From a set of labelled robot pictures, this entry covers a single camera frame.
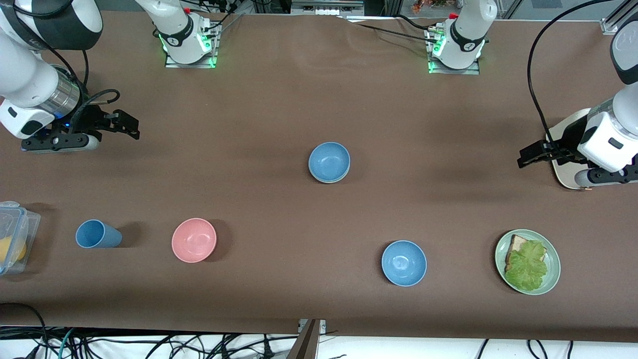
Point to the yellow food item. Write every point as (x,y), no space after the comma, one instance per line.
(12,249)

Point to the beige plate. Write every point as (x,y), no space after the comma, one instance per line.
(565,172)

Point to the aluminium frame profile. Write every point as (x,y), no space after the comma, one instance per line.
(615,22)

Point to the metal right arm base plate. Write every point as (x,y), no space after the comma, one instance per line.
(192,63)

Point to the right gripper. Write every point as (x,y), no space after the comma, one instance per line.
(91,121)

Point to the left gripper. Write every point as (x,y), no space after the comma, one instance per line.
(569,137)

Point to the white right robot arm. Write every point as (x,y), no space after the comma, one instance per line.
(25,75)

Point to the pale green plate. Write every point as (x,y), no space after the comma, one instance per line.
(554,267)

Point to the mint green bowl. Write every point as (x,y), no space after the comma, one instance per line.
(330,181)

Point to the green lettuce leaf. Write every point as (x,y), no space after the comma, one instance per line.
(528,267)

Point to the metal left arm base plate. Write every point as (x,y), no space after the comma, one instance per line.
(453,71)

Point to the blue bowl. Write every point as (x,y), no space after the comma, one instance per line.
(403,263)
(328,160)

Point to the pink bowl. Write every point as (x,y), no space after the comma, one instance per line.
(194,240)

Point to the metal table leg bracket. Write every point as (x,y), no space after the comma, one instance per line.
(306,341)

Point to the bread slice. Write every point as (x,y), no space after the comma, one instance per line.
(516,244)

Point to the blue ribbed plastic cup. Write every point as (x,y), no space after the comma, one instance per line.
(97,234)

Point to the grey background device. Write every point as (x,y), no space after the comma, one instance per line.
(326,6)

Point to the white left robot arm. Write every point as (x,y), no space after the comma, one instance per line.
(468,35)

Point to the clear plastic container blue lid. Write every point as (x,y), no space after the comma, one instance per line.
(17,224)

